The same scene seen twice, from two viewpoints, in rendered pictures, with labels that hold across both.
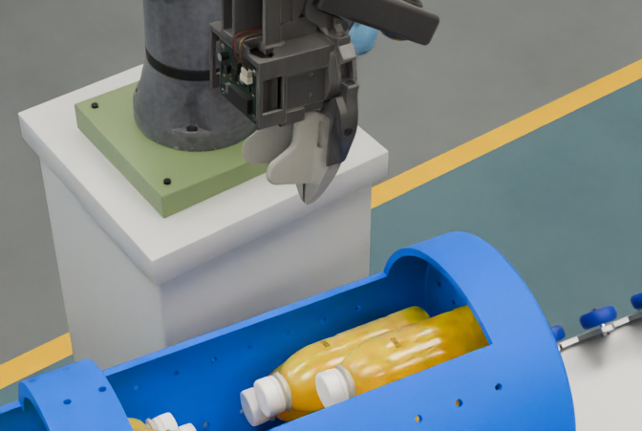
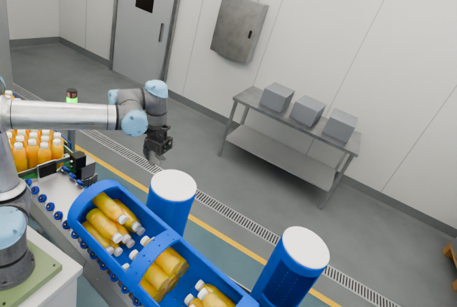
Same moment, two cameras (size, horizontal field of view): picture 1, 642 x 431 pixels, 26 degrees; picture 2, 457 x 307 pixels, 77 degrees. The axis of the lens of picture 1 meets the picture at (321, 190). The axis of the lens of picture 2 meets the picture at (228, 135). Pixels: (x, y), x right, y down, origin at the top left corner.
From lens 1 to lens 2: 1.47 m
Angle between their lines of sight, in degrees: 95
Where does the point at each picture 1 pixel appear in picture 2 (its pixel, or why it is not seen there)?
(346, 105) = not seen: hidden behind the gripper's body
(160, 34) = (21, 247)
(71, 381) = (151, 248)
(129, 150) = (35, 282)
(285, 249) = not seen: hidden behind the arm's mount
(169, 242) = (73, 265)
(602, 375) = (64, 209)
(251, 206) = (54, 249)
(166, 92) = (26, 260)
